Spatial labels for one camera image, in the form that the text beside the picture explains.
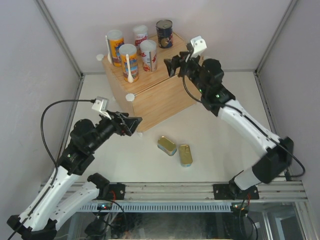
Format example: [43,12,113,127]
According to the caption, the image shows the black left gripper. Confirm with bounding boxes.
[87,110,142,153]

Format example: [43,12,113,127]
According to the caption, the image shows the black left base bracket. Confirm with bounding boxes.
[94,182,126,201]

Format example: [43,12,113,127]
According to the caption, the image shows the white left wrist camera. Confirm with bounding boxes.
[91,96,112,120]

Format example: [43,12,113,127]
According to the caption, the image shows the teal rectangular tin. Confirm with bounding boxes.
[157,136,177,156]

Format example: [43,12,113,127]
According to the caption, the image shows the black right base bracket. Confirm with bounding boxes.
[212,183,260,200]

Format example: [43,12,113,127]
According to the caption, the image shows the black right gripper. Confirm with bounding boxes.
[164,51,208,96]

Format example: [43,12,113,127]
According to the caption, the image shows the grey perforated cable tray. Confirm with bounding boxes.
[78,202,232,213]

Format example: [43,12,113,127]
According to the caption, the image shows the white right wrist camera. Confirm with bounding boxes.
[186,35,207,58]

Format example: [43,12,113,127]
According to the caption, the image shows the white red tall can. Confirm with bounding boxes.
[132,25,148,50]

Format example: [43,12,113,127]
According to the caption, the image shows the orange tall can with spoon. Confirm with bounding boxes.
[105,29,124,67]

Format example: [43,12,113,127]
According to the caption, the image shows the aluminium frame rail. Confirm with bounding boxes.
[39,181,307,201]

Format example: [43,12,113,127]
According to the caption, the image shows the black base bracket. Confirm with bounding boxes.
[212,183,260,200]
[94,182,126,201]

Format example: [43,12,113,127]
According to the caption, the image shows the wooden box counter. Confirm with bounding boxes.
[102,33,201,133]

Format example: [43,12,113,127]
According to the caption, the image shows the blue rectangular spam tin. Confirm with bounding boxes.
[178,144,193,167]

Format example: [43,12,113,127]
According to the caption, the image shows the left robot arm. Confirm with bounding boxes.
[7,111,143,240]

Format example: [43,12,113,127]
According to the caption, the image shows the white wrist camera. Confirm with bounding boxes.
[91,96,112,120]
[186,35,207,58]

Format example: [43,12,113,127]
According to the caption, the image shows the orange can with white spoon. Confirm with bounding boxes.
[119,43,139,83]

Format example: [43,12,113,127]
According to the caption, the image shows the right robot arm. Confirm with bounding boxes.
[164,51,294,200]

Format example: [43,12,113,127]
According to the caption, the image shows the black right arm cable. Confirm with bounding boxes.
[181,49,306,178]

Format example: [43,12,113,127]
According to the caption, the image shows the silver round tin can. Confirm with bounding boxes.
[156,19,173,49]

